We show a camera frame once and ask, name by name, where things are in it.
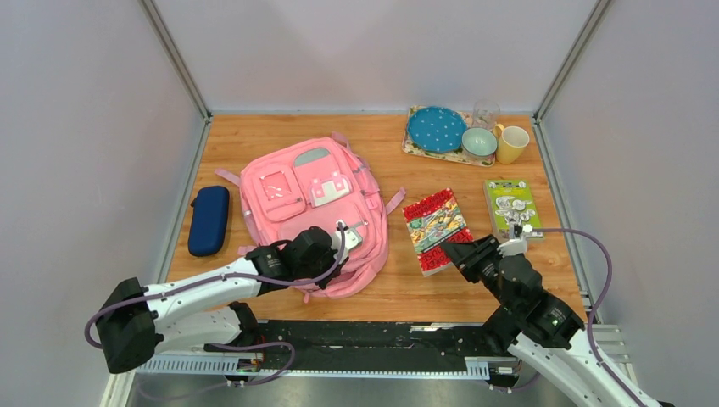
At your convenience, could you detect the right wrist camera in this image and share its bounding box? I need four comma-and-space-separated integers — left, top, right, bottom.
498, 224, 533, 257

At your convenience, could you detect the clear drinking glass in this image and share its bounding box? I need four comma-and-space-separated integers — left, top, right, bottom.
471, 99, 500, 131

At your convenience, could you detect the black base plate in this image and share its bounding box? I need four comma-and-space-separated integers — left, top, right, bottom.
240, 320, 523, 376

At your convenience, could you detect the blue polka dot plate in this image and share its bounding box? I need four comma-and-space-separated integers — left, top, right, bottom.
406, 106, 468, 153

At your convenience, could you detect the red-bordered comic book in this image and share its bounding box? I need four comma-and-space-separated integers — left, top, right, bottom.
402, 188, 474, 276

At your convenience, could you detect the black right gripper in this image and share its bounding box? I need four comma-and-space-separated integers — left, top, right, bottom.
438, 235, 516, 315

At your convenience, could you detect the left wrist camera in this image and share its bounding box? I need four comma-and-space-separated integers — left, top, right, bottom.
333, 221, 365, 253

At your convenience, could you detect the pink student backpack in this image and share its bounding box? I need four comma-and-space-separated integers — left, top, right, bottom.
215, 132, 406, 299

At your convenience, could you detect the blue zippered pencil case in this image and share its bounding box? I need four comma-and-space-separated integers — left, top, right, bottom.
187, 186, 230, 257

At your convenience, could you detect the patterned serving tray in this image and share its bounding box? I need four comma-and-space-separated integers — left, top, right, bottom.
401, 105, 495, 167

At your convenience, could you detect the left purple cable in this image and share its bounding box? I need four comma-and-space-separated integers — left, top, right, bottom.
84, 224, 348, 388

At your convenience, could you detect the light green bowl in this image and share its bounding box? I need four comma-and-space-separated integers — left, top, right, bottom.
461, 127, 498, 157

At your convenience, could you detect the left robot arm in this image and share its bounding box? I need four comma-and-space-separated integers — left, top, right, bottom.
86, 223, 362, 374

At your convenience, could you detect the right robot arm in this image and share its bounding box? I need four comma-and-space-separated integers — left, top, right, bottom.
440, 235, 662, 406

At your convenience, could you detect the green comic book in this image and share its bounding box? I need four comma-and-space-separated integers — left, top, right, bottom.
483, 179, 544, 243

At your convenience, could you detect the yellow mug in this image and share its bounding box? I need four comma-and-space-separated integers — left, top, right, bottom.
493, 124, 531, 164

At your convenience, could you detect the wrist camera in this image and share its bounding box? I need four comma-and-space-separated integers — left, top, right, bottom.
333, 221, 365, 253
498, 224, 533, 257

